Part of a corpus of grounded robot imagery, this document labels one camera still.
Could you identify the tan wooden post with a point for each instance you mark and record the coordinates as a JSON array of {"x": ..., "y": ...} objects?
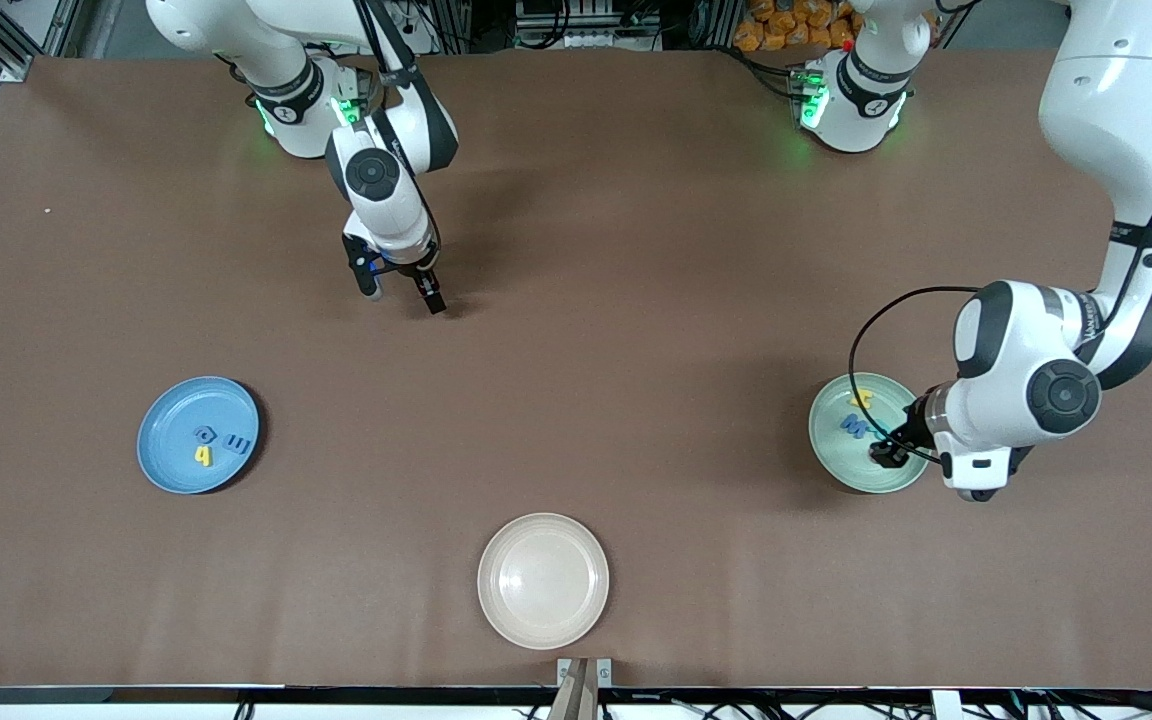
[{"x": 576, "y": 695}]

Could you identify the blue plate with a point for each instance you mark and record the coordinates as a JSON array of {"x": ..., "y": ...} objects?
[{"x": 176, "y": 470}]

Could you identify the blue foam letter g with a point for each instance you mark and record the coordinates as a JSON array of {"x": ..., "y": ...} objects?
[{"x": 198, "y": 434}]

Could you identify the yellow foam letter H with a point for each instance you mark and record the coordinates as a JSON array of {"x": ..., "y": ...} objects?
[{"x": 861, "y": 399}]

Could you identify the white power strip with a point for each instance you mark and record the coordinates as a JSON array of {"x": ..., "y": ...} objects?
[{"x": 424, "y": 40}]

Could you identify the grey equipment rack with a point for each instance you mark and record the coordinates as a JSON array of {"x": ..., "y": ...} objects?
[{"x": 586, "y": 25}]

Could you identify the orange packets pile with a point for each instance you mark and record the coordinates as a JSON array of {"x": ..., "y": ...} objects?
[{"x": 786, "y": 25}]

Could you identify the yellow foam letter y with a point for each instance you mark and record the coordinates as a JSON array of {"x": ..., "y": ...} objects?
[{"x": 203, "y": 457}]

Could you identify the blue foam letter E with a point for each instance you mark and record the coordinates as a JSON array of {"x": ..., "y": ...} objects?
[{"x": 238, "y": 444}]

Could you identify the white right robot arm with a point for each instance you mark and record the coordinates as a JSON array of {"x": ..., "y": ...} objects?
[{"x": 391, "y": 210}]

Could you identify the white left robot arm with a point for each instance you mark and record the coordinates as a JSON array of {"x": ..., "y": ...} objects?
[{"x": 1116, "y": 110}]

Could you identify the light green plate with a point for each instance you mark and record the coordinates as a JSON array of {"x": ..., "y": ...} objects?
[{"x": 836, "y": 460}]

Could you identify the beige plate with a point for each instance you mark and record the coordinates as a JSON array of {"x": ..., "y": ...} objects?
[{"x": 543, "y": 581}]

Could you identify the metal table edge bracket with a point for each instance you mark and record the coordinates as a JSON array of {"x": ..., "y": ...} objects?
[{"x": 605, "y": 672}]

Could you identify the table front edge rail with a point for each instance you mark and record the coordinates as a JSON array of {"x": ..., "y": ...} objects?
[{"x": 136, "y": 692}]

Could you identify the blue foam letter W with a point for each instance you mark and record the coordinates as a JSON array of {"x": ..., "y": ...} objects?
[{"x": 852, "y": 427}]

